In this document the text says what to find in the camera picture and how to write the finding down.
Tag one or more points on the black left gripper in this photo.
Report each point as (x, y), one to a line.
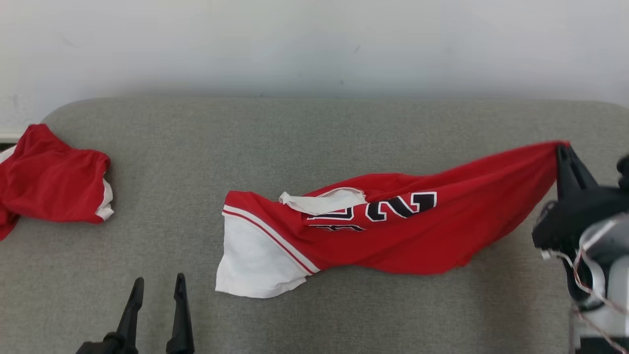
(118, 346)

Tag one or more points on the red white basketball shorts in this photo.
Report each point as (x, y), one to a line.
(49, 182)

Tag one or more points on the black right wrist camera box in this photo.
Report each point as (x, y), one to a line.
(624, 172)

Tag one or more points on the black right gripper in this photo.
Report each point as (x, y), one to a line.
(575, 211)

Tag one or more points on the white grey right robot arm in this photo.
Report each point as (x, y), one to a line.
(614, 275)

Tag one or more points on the red white basketball jersey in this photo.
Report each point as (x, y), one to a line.
(442, 236)

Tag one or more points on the white wall baseboard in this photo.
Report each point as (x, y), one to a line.
(10, 135)

